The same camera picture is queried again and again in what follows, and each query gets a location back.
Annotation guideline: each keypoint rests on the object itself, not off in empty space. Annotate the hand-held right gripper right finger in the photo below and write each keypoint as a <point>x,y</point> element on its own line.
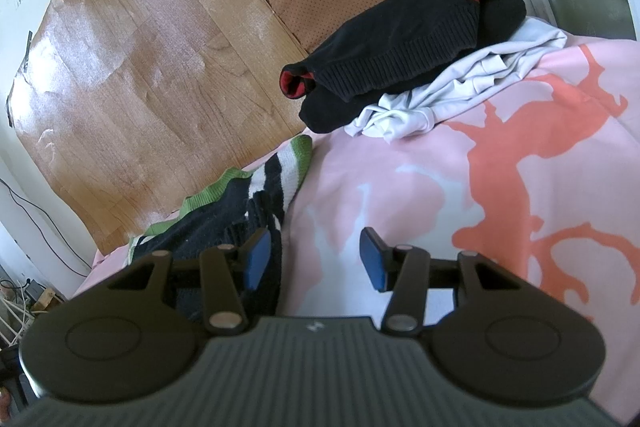
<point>372,257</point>

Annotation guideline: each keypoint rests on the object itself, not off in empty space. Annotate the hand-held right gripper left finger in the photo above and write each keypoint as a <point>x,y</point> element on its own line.
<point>257,259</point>

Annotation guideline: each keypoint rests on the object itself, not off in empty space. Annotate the green and black knit sweater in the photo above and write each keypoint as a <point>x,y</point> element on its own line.
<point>215,217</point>

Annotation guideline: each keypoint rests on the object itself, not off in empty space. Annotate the pink printed bedsheet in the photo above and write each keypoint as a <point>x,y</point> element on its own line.
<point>400,187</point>

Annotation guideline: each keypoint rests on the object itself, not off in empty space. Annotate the wooden block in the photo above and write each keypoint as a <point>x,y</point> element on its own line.
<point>50,301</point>

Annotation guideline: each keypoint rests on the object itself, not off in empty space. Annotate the white garment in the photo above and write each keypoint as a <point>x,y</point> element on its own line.
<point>480,72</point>

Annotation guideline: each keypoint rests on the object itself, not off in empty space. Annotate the black sweater with red cuffs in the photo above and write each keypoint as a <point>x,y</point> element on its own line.
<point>400,37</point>

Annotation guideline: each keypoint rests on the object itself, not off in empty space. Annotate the grey power adapter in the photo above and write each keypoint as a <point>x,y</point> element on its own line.
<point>34,289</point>

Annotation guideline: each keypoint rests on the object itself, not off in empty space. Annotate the white router with antennas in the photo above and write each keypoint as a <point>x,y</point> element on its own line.
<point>15,318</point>

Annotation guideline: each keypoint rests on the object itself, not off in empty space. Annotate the black tape strip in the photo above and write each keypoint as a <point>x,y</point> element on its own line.
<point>10,112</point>
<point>27,52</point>

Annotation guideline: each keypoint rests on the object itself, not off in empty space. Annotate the wood-pattern wall sheet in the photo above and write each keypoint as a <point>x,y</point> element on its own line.
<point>150,82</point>

